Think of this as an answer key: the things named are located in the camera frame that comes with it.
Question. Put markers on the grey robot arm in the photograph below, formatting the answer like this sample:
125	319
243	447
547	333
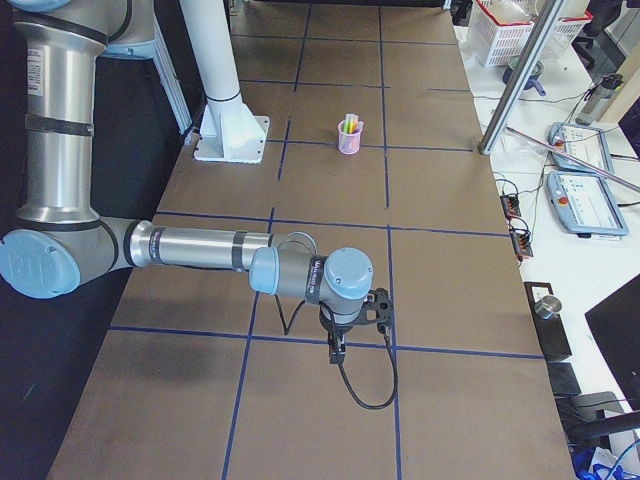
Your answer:
137	174

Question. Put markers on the white red plastic basket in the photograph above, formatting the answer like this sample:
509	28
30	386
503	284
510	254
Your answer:
495	42

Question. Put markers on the grey water bottle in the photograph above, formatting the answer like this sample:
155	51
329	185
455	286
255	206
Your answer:
598	98

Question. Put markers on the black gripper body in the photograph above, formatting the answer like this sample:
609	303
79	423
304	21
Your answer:
337	332

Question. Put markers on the black monitor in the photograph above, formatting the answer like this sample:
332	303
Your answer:
614	324

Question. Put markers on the upper teach pendant tablet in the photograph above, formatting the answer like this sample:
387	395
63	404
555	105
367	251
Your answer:
586	143

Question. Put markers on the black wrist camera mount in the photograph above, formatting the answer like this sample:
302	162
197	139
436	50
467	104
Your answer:
378	311

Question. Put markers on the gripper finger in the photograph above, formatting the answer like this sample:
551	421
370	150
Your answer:
341	348
334	350

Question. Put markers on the teach pendant tablet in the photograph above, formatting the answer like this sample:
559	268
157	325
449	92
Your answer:
584	205
586	143

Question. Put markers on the lower teach pendant tablet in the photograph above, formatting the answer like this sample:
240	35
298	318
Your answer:
584	205

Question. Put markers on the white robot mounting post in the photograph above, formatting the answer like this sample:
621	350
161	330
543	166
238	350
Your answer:
229	131

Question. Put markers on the aluminium frame post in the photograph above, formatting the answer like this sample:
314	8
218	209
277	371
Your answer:
531	52

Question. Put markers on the small metal cup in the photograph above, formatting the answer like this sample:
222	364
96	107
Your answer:
547	307

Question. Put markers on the pink mesh pen holder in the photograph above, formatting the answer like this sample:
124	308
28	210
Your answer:
348	144

